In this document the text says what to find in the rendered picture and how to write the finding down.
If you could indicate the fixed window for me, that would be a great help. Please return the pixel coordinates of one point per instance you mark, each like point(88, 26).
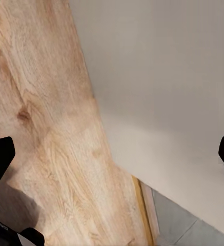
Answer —
point(168, 224)

